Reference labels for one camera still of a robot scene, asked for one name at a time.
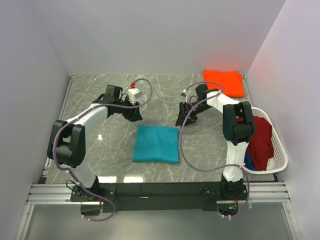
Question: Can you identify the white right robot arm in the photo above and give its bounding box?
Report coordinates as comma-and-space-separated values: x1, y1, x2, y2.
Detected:
175, 81, 256, 200

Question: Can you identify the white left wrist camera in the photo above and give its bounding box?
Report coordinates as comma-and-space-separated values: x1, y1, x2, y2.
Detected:
127, 82, 142, 105

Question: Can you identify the dark red shirt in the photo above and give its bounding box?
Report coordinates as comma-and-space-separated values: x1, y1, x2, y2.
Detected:
246, 116, 274, 171

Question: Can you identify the folded orange t shirt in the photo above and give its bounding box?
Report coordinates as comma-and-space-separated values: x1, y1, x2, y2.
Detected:
202, 70, 245, 98

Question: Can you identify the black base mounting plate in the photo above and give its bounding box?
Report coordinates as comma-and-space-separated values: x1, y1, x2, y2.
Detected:
70, 181, 248, 213

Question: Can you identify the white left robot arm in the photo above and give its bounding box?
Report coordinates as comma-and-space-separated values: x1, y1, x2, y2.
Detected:
47, 82, 143, 201

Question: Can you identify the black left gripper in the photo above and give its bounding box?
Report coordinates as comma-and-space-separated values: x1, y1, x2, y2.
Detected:
114, 95, 143, 122

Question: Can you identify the blue shirt in basket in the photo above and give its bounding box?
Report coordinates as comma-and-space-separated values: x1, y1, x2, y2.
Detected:
244, 150, 256, 171

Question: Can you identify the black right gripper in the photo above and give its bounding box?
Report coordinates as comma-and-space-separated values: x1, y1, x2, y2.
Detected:
175, 101, 213, 128

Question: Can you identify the white laundry basket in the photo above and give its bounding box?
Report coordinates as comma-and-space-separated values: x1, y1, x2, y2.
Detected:
244, 107, 288, 175

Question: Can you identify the teal polo shirt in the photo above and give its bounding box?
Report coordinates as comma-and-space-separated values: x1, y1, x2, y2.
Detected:
132, 125, 179, 164

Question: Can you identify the aluminium frame rail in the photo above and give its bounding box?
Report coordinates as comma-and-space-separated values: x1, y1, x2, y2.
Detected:
26, 182, 291, 205

